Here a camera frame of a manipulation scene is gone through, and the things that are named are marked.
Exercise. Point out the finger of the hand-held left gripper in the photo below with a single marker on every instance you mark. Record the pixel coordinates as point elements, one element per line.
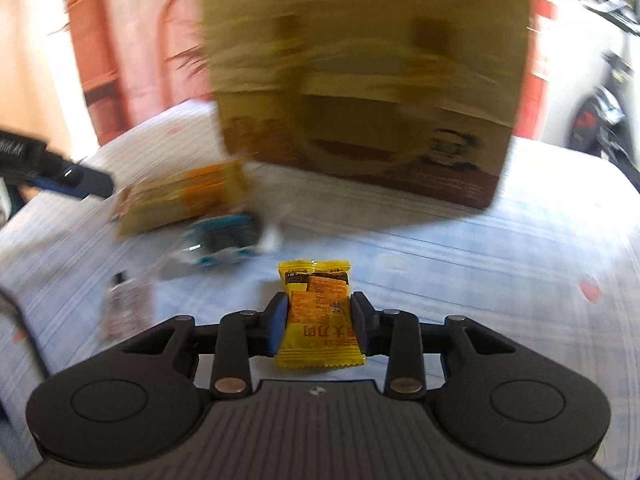
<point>75,177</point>

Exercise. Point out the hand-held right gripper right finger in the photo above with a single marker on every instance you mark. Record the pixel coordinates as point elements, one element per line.
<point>360,325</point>

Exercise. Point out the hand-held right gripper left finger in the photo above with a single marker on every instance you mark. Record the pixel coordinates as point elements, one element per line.
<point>274,330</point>

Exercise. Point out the large cardboard box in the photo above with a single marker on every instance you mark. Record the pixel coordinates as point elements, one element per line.
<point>360,60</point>

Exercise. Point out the blue white snack packet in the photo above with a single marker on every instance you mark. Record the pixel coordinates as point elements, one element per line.
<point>222,235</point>

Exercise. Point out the yellow orange snack packet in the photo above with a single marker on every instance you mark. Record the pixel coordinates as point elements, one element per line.
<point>185,200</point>

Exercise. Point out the exercise bike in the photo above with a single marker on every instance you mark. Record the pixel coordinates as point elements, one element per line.
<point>600,120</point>

